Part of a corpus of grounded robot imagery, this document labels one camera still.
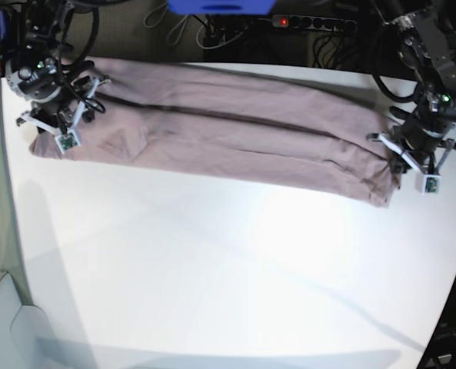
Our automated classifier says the blue box overhead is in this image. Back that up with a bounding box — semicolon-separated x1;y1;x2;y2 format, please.
168;0;276;15

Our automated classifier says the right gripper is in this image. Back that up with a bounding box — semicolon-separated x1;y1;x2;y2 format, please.
31;98;95;128

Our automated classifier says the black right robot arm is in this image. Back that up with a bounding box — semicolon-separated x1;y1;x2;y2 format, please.
4;1;107;134

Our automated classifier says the black power strip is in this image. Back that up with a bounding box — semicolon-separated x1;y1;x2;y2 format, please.
271;15;358;35

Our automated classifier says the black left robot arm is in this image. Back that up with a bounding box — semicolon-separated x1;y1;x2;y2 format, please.
368;1;456;175

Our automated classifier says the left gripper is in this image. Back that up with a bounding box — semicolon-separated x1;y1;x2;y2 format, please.
391;115;454;175

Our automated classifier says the mauve t-shirt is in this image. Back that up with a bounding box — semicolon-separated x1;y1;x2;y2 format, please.
29;58;401;208

